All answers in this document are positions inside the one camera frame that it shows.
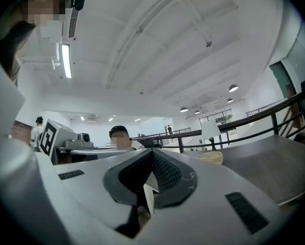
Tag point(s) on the beige round bowl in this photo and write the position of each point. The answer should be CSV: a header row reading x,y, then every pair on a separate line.
x,y
211,158

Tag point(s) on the white shade table lamp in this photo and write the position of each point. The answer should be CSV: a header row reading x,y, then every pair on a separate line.
x,y
210,129

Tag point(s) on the white ceiling pipe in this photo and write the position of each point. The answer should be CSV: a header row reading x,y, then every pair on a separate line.
x,y
138,30

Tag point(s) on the glass entrance doors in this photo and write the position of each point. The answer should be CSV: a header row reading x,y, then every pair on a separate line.
x,y
218,116

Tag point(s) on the teal door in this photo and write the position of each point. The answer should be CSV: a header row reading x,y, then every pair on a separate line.
x,y
280,78

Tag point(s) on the person's head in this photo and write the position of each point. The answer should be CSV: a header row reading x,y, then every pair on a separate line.
x,y
44,6

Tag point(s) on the white air conditioner vent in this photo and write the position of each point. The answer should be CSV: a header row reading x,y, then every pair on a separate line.
x,y
73,22

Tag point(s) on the dark railing with wooden top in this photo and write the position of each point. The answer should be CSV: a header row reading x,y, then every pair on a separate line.
x,y
257,114

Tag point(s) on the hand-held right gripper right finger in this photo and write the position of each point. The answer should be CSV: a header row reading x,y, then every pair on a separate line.
x,y
206,200

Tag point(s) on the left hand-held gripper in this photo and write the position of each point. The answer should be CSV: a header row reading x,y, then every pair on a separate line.
x,y
50,139

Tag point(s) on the fluorescent tube ceiling lamp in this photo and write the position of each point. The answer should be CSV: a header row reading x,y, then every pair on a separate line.
x,y
66,60

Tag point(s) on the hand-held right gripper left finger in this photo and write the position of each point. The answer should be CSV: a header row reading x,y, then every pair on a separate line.
x,y
91,187

